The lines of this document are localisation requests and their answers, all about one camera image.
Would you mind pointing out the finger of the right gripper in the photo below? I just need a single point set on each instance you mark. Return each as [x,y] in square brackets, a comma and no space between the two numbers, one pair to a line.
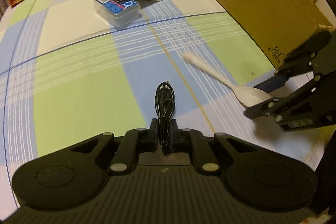
[296,105]
[296,62]

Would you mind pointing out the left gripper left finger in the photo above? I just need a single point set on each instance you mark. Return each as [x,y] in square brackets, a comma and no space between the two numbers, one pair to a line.
[133,144]

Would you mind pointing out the white plastic spoon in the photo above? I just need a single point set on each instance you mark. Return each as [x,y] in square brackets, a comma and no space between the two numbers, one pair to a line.
[247,96]

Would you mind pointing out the open cardboard box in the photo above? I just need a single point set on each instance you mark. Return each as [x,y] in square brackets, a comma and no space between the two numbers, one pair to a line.
[278,26]

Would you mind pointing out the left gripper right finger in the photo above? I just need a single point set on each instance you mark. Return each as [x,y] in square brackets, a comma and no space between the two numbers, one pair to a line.
[193,142]

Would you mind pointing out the clear blue floss box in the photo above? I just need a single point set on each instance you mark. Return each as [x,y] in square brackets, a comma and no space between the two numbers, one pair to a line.
[118,13]

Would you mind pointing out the checkered tablecloth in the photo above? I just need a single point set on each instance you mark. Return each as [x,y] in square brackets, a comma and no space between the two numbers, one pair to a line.
[68,75]

